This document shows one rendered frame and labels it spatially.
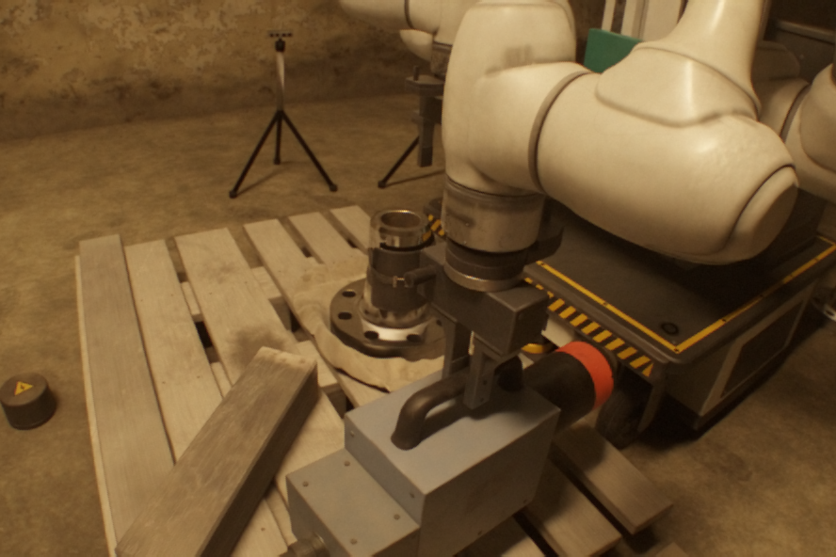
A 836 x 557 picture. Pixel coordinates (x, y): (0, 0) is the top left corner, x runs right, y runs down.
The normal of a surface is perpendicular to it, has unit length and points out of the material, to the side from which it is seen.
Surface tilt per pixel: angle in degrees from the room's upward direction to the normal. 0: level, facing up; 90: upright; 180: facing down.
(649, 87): 51
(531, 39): 64
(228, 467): 0
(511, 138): 94
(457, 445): 0
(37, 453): 0
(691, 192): 80
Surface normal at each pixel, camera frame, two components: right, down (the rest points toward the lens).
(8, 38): 0.49, 0.47
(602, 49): -0.81, 0.25
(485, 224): -0.25, 0.47
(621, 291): 0.07, -0.86
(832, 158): -0.73, 0.63
